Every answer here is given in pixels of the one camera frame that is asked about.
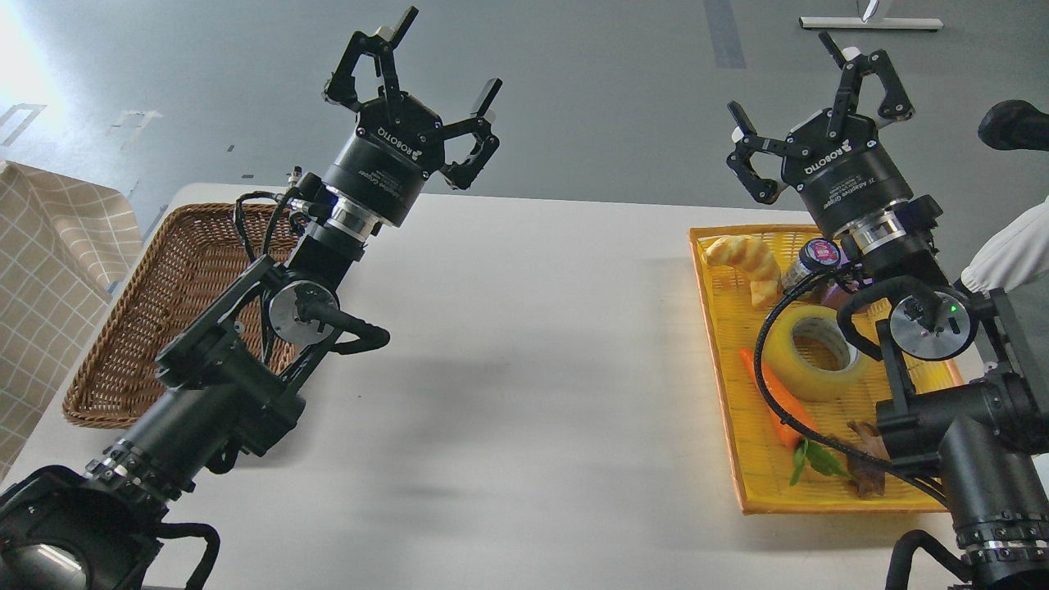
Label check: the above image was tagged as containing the orange toy carrot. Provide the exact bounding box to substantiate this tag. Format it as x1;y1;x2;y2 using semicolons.
738;347;818;452

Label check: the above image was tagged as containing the white metal stand base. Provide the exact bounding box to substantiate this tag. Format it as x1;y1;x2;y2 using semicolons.
797;1;944;33

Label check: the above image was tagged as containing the black shoe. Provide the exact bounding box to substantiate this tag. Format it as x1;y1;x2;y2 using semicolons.
977;100;1048;151

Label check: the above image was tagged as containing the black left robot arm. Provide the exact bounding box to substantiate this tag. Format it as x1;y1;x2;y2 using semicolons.
2;7;502;589

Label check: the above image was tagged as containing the toy croissant bread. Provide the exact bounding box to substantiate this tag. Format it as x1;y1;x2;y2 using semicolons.
702;235;783;309

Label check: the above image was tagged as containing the beige checkered cloth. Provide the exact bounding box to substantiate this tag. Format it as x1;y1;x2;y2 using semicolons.
1;161;143;475

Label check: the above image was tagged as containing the small dark glass jar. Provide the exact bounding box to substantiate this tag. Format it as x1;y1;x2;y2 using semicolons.
782;238;844;294

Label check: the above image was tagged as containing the yellow tape roll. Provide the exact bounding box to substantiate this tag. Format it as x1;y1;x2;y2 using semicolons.
763;305;870;402

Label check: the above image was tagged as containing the yellow plastic tray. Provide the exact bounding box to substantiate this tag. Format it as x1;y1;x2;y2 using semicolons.
689;225;941;513

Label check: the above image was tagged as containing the brown wicker basket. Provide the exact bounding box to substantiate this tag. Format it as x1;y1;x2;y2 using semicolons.
62;204;250;429

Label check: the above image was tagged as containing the white sleeved forearm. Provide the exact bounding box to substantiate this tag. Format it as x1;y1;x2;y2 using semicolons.
960;199;1048;293

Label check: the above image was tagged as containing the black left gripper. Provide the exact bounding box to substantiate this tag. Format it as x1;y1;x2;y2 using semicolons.
324;7;504;228

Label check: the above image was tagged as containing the purple foam block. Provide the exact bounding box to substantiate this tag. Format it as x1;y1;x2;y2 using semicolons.
818;285;858;311

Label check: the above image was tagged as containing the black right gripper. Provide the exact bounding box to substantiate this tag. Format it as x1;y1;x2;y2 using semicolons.
726;31;916;241

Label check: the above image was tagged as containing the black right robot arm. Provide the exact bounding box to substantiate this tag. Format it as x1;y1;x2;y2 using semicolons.
726;31;1048;589

